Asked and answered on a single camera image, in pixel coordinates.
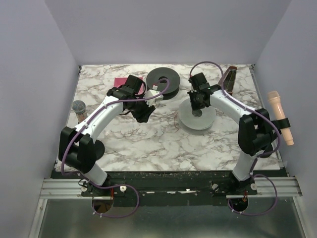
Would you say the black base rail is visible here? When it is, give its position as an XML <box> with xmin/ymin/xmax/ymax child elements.
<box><xmin>51</xmin><ymin>171</ymin><xmax>257</xmax><ymax>209</ymax></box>

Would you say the glitter toy microphone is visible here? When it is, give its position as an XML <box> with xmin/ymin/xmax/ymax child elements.
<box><xmin>72</xmin><ymin>100</ymin><xmax>87</xmax><ymax>123</ymax></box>

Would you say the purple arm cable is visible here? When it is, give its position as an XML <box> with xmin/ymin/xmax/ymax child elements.
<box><xmin>189</xmin><ymin>60</ymin><xmax>283</xmax><ymax>216</ymax></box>
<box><xmin>60</xmin><ymin>78</ymin><xmax>171</xmax><ymax>219</ymax></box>

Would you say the beige toy microphone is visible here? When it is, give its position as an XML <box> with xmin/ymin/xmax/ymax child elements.
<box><xmin>267</xmin><ymin>91</ymin><xmax>294</xmax><ymax>146</ymax></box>

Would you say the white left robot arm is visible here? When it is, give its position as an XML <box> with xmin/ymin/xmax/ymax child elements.
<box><xmin>58</xmin><ymin>75</ymin><xmax>155</xmax><ymax>186</ymax></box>

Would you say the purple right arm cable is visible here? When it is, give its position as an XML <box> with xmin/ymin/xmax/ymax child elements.
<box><xmin>189</xmin><ymin>60</ymin><xmax>283</xmax><ymax>216</ymax></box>

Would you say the brown wooden metronome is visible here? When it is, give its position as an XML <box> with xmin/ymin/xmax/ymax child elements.
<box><xmin>218</xmin><ymin>66</ymin><xmax>237</xmax><ymax>96</ymax></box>

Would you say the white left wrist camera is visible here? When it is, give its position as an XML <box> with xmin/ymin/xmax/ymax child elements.
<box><xmin>144</xmin><ymin>85</ymin><xmax>163</xmax><ymax>107</ymax></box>

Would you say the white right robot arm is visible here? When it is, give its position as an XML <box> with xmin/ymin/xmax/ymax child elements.
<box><xmin>189</xmin><ymin>73</ymin><xmax>280</xmax><ymax>181</ymax></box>

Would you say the white perforated cable spool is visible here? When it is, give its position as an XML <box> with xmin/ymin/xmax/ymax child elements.
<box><xmin>178</xmin><ymin>99</ymin><xmax>216</xmax><ymax>131</ymax></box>

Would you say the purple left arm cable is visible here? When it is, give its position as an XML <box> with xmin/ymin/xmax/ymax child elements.
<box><xmin>60</xmin><ymin>78</ymin><xmax>171</xmax><ymax>219</ymax></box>

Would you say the pink plastic box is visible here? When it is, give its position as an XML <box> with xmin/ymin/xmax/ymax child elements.
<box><xmin>114</xmin><ymin>75</ymin><xmax>146</xmax><ymax>96</ymax></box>

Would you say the black cable spool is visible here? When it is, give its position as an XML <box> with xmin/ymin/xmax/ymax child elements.
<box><xmin>146</xmin><ymin>67</ymin><xmax>180</xmax><ymax>100</ymax></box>

